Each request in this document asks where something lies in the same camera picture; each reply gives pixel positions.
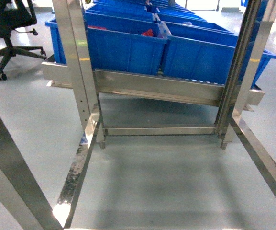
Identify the black office chair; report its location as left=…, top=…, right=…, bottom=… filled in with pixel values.
left=0, top=0, right=46, bottom=81

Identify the stainless steel table frame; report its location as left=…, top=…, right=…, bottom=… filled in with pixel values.
left=0, top=90, right=276, bottom=230

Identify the stainless steel roller rack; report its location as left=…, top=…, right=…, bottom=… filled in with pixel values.
left=42, top=0, right=276, bottom=149

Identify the large blue plastic crate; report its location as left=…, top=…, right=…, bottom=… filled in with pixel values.
left=161, top=22, right=238, bottom=84

